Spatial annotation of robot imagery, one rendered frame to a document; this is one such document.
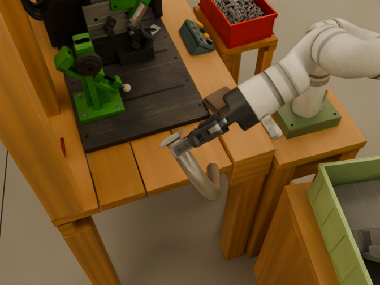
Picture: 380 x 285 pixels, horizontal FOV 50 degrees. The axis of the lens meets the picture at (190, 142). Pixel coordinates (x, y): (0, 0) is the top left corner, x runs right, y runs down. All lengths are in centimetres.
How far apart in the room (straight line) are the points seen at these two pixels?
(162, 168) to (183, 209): 93
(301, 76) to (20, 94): 51
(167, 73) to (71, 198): 59
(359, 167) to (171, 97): 64
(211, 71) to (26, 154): 77
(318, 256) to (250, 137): 40
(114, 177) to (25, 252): 106
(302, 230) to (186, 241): 91
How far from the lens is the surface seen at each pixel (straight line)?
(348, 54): 70
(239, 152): 125
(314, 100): 134
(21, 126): 88
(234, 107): 69
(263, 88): 69
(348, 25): 121
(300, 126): 135
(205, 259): 205
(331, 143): 140
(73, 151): 132
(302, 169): 146
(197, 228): 211
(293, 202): 132
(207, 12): 185
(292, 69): 70
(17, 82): 80
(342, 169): 126
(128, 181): 123
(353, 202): 131
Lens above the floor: 192
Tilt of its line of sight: 54 degrees down
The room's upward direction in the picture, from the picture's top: straight up
